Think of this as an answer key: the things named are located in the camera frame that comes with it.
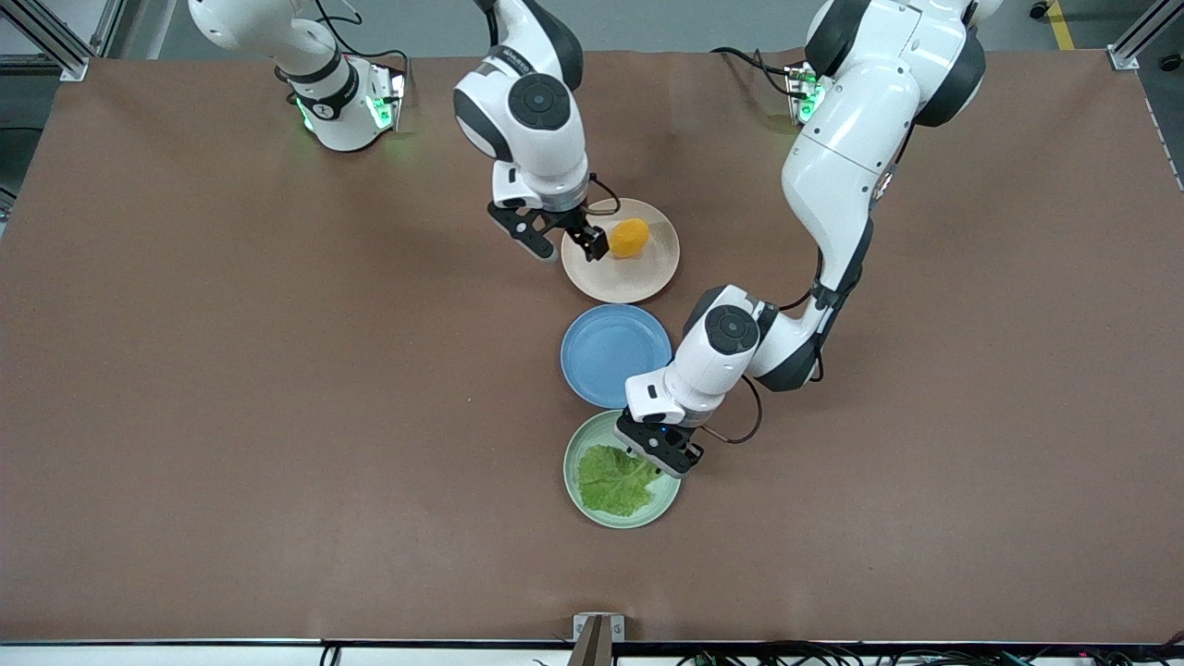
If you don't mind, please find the yellow lemon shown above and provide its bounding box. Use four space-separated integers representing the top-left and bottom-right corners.
608 218 651 261

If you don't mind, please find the green lettuce leaf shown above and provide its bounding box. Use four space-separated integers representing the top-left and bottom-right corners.
576 444 663 517

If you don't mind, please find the light green round plate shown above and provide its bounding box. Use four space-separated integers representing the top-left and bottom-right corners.
563 410 683 529

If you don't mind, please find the beige round plate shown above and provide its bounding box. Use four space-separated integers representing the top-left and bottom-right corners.
561 198 681 304

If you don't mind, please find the blue round plate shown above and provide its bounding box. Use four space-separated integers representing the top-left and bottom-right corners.
560 304 673 410

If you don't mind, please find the brown table mat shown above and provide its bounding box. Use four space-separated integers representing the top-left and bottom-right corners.
0 48 1184 646

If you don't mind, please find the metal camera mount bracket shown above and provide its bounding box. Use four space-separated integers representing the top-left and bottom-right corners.
566 613 625 666

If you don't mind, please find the black left arm base cable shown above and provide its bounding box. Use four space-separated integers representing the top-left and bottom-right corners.
710 46 798 98

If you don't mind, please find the black arm base cable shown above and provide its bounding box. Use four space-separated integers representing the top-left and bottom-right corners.
710 46 798 98
273 0 413 105

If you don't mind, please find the black cable bundle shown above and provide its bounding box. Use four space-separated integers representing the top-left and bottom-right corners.
675 632 1184 666

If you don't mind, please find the black right arm base cable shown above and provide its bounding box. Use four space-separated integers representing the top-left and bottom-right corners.
273 0 413 105

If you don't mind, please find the white table edge rail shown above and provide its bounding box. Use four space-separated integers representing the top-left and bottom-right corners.
0 638 1184 666

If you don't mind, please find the aluminium frame profile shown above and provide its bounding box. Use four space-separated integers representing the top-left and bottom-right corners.
0 0 127 82
1107 0 1184 72

